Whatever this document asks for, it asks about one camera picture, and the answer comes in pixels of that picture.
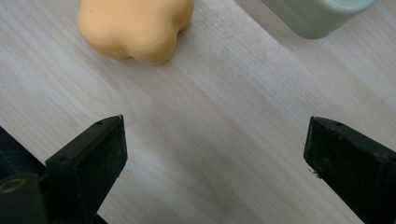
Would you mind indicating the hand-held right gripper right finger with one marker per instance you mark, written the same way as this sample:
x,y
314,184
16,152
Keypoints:
x,y
351,165

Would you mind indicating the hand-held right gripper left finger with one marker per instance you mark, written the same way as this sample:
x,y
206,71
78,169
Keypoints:
x,y
90,158

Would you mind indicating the orange flower-shaped soap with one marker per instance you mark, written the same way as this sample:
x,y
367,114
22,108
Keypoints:
x,y
134,28

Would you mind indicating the pale green container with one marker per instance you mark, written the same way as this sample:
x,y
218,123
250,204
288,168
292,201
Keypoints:
x,y
314,15

